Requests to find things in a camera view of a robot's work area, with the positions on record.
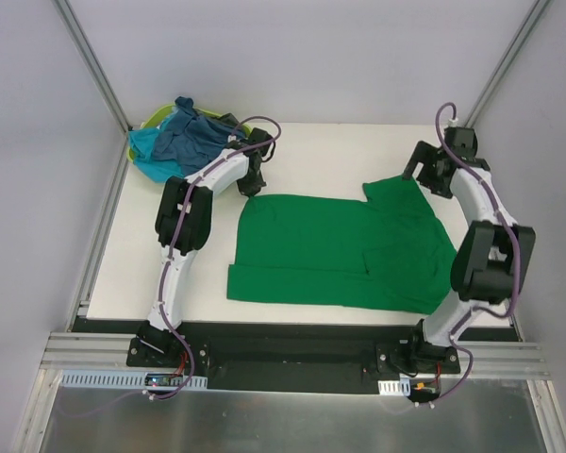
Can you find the white slotted cable duct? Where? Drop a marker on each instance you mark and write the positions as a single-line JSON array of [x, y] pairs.
[[400, 387], [160, 382]]

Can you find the aluminium frame post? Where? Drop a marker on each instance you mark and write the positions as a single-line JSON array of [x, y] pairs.
[[84, 48], [516, 45]]

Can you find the grey t shirt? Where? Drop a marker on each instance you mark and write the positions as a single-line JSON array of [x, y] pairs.
[[229, 122]]

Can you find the dark blue t shirt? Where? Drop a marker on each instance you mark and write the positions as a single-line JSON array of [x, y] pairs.
[[190, 137]]

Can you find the right white slotted cable duct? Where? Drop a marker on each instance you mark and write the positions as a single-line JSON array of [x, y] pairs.
[[400, 387]]

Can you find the left aluminium frame post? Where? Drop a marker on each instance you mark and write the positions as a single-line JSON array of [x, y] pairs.
[[84, 48]]

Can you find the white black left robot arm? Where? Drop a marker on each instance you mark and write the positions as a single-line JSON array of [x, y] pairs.
[[183, 225]]

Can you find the right aluminium frame post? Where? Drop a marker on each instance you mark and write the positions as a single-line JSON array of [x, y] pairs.
[[516, 45]]

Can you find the teal t shirt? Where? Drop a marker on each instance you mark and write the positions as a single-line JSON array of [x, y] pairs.
[[141, 144]]

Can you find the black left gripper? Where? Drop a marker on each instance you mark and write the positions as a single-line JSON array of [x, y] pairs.
[[253, 178]]

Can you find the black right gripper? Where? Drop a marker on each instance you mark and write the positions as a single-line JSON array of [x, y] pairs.
[[427, 165]]

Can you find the green t shirt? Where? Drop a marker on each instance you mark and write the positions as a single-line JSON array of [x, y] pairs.
[[387, 252]]

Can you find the left white slotted cable duct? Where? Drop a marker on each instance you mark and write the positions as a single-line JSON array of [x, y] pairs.
[[160, 382]]

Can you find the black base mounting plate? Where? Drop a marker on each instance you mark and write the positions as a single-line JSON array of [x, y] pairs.
[[320, 379]]

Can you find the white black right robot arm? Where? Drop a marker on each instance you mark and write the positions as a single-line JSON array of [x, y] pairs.
[[488, 272]]

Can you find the lime green plastic basin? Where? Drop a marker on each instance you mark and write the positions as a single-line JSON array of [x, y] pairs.
[[185, 141]]

